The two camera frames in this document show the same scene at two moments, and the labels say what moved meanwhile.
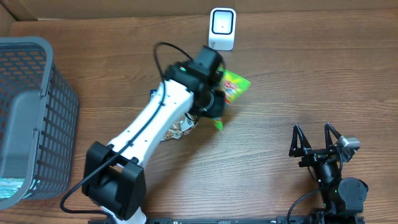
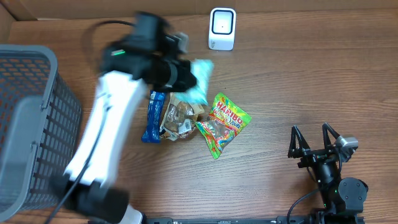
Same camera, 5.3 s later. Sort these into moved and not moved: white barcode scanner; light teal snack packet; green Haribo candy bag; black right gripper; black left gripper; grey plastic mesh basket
Moved: green Haribo candy bag; light teal snack packet; black left gripper
Not moved: grey plastic mesh basket; white barcode scanner; black right gripper
